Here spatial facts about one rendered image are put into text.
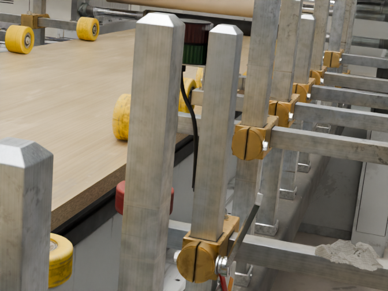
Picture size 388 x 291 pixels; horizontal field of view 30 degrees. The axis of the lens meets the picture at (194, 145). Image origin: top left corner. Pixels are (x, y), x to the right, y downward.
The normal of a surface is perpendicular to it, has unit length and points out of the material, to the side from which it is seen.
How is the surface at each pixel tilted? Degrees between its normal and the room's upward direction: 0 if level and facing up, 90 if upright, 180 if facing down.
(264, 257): 90
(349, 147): 90
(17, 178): 90
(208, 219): 90
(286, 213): 0
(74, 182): 0
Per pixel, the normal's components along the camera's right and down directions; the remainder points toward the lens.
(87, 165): 0.09, -0.96
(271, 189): -0.28, 0.22
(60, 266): 0.78, 0.22
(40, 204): 0.95, 0.15
